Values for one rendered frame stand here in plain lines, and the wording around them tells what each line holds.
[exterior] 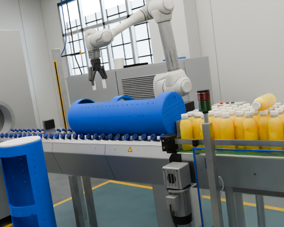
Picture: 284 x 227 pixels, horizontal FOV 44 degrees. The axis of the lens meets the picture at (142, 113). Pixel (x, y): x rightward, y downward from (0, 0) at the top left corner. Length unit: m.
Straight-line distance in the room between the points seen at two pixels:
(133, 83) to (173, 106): 2.17
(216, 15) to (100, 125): 3.05
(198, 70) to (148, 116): 1.99
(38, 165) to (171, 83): 1.12
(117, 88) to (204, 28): 1.54
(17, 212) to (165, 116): 1.16
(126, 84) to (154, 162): 2.31
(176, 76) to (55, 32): 5.30
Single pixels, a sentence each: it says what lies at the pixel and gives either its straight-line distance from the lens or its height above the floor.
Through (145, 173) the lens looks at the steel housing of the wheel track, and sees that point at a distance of 2.37.
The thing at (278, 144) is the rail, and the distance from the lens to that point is 1.78.
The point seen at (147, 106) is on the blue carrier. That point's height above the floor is 1.16.
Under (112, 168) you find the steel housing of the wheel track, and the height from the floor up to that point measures 0.73.
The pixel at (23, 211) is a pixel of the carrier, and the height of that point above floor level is 0.60.
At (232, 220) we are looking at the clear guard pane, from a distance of 1.94.
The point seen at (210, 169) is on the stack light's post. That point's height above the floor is 0.87.
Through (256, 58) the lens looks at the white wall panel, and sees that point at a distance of 4.85.
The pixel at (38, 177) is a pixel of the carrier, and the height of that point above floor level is 0.79.
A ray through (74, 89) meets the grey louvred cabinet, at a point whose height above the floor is 1.24.
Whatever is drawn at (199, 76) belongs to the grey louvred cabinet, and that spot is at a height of 1.23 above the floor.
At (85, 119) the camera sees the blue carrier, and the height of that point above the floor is 1.10.
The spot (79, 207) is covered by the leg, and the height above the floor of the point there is 0.35.
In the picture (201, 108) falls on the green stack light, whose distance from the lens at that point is 1.68.
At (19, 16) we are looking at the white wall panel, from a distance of 7.79.
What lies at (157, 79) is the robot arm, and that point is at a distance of 2.85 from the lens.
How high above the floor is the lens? 1.39
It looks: 7 degrees down
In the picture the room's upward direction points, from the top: 8 degrees counter-clockwise
